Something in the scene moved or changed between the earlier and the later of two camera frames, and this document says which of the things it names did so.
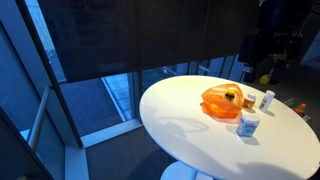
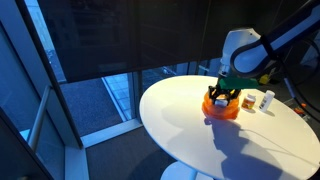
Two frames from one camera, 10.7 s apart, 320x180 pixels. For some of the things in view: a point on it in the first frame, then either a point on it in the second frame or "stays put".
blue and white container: x=247 y=126 to x=221 y=103
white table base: x=179 y=170 stays put
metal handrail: x=38 y=119 stays put
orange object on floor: x=300 y=110 stays put
